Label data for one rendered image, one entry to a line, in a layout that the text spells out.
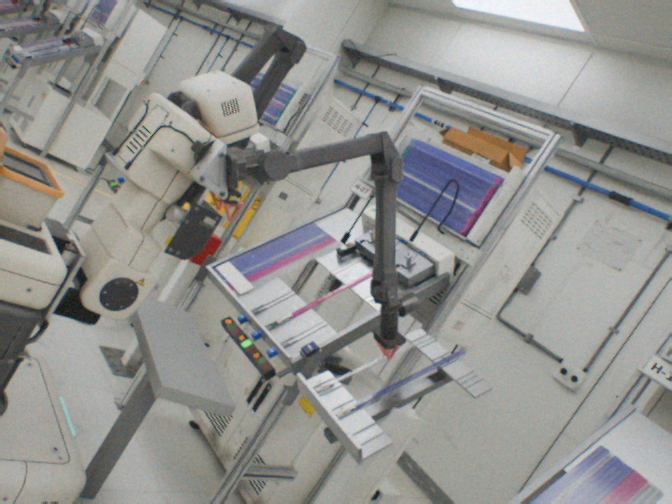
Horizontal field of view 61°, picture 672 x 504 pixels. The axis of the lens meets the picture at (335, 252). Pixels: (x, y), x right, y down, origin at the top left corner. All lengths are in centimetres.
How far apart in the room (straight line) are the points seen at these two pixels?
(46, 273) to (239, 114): 62
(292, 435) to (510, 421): 168
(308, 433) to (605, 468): 105
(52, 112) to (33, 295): 490
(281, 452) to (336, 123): 195
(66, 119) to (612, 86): 478
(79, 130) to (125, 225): 476
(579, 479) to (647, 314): 191
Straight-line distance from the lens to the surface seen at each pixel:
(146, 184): 158
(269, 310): 215
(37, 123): 625
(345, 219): 258
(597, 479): 174
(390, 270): 171
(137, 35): 630
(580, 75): 429
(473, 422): 373
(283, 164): 149
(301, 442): 228
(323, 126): 342
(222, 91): 157
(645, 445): 187
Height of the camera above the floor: 128
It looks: 5 degrees down
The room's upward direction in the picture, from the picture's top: 33 degrees clockwise
